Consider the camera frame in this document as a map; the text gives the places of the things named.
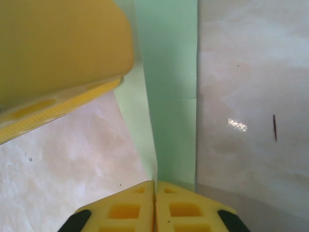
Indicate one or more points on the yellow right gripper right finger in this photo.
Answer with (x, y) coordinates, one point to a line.
(188, 212)

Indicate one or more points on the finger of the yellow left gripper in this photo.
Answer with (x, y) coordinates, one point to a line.
(60, 48)

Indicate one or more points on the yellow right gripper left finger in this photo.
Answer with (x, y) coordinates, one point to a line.
(125, 212)

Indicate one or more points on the light green paper sheet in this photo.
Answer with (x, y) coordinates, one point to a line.
(169, 72)

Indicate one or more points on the small dark splinter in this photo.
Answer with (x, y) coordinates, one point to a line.
(275, 128)

